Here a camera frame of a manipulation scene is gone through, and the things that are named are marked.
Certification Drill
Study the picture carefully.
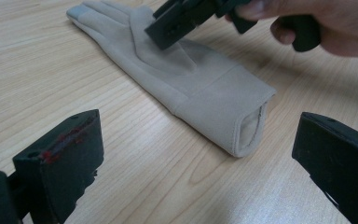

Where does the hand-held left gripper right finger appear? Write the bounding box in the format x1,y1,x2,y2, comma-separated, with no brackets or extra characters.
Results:
291,111,358,224

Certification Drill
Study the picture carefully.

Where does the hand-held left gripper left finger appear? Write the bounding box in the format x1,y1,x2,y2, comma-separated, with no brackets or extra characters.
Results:
12,108,105,224

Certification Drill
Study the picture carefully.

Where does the beige glove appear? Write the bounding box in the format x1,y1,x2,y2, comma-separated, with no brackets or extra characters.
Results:
65,0,278,159

